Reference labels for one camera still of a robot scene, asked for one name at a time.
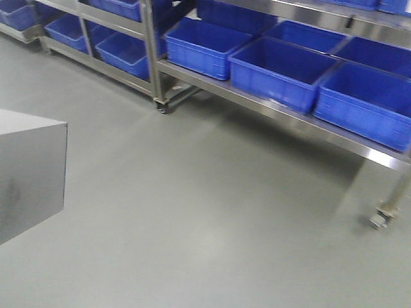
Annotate steel rack with bins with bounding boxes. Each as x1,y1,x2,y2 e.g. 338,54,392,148
1,1,410,228

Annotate gray square base block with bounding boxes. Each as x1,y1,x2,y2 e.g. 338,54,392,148
1,109,68,243

